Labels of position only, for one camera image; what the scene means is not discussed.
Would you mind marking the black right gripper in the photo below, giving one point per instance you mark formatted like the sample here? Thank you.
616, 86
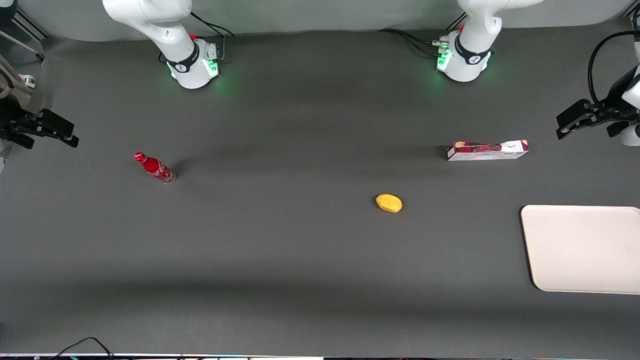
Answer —
11, 121

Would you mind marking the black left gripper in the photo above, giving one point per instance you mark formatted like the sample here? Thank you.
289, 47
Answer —
611, 113

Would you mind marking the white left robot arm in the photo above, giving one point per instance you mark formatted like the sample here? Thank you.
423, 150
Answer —
470, 55

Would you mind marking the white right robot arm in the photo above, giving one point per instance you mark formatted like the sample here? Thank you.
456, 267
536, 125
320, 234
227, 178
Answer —
150, 20

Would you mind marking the red cookie box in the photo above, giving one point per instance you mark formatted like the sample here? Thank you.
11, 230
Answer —
487, 151

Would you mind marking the beige plastic tray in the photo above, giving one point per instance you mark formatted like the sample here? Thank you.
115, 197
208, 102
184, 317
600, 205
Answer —
585, 247

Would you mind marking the red cola bottle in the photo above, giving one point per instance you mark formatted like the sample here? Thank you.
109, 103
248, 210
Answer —
155, 167

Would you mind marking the yellow lemon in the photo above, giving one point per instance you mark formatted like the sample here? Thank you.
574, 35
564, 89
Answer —
389, 203

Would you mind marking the aluminium frame rail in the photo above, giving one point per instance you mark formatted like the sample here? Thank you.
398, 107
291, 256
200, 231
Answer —
30, 25

